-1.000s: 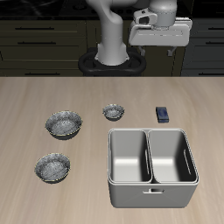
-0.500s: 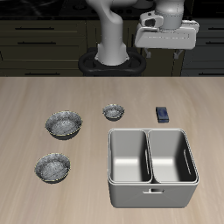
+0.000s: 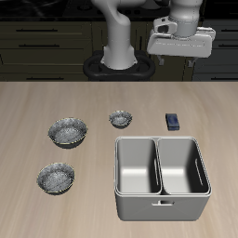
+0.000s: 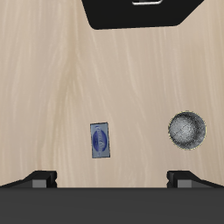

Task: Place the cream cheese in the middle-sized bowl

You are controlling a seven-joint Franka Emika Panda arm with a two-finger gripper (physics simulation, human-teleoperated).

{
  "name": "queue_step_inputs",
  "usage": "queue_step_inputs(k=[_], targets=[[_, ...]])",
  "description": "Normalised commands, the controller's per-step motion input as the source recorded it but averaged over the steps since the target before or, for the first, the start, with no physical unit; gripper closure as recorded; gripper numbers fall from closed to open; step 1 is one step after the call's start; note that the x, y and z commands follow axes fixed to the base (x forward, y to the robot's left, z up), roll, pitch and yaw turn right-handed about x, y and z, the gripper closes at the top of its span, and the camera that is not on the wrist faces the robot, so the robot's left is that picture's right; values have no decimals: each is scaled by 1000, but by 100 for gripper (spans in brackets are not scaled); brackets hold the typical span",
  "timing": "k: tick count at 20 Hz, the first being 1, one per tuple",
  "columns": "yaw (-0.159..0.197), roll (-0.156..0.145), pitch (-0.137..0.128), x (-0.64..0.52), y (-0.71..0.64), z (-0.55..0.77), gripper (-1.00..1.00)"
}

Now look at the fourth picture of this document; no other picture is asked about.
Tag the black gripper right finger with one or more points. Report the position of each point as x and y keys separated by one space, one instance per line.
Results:
x=182 y=178

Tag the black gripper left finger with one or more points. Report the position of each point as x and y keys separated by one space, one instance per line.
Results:
x=40 y=178

